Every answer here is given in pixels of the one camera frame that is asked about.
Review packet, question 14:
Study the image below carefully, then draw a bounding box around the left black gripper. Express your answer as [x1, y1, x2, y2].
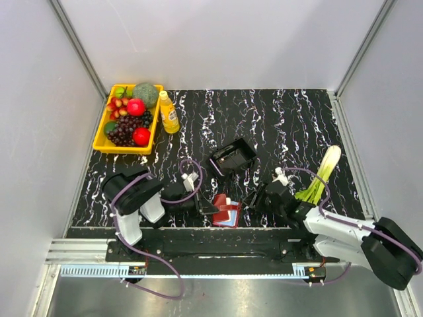
[169, 187, 219, 217]

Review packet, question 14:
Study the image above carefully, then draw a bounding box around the red leather card holder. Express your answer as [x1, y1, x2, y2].
[212, 194, 241, 229]

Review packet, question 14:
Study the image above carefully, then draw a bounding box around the black card dispenser box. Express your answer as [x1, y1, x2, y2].
[206, 137, 257, 179]

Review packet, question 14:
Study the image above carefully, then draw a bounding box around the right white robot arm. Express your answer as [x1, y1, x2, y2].
[243, 168, 422, 291]

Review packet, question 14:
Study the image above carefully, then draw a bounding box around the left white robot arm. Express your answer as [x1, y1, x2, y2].
[102, 168, 219, 261]

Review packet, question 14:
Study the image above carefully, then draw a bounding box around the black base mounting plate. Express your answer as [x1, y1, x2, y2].
[104, 227, 340, 265]

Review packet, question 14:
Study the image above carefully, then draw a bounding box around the yellow juice bottle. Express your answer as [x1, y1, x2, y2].
[159, 90, 180, 134]

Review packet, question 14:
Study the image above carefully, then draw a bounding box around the red apple lower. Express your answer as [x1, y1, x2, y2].
[132, 127, 151, 147]

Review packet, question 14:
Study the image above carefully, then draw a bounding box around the red apple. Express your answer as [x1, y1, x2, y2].
[132, 127, 151, 147]
[126, 98, 145, 116]

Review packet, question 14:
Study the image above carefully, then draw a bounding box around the dark purple grape bunch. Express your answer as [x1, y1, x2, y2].
[106, 110, 153, 147]

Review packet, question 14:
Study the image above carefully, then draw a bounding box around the yellow plastic tray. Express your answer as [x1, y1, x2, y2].
[93, 83, 164, 155]

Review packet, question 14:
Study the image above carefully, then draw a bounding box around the red apple upper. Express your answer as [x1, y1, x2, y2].
[126, 98, 145, 116]

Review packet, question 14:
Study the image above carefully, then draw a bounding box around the green lime fruit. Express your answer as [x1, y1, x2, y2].
[103, 121, 118, 136]

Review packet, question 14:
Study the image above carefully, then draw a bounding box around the green broccoli head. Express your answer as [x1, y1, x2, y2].
[132, 83, 159, 109]

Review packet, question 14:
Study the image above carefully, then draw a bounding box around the small red fruits cluster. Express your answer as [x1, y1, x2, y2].
[106, 97, 130, 121]

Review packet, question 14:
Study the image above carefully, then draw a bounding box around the green pear fruit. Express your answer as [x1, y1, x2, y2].
[114, 86, 132, 99]

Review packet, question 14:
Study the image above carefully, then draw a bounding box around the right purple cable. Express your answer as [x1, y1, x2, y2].
[274, 166, 423, 287]

